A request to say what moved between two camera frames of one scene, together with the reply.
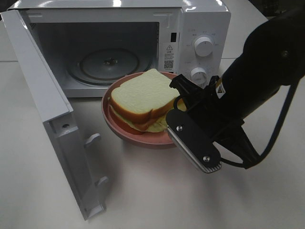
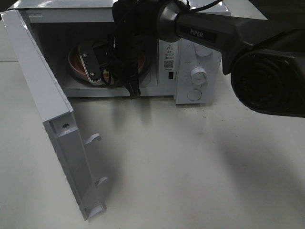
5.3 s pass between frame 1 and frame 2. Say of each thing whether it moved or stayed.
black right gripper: moved
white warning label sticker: stayed
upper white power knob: stayed
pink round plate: moved
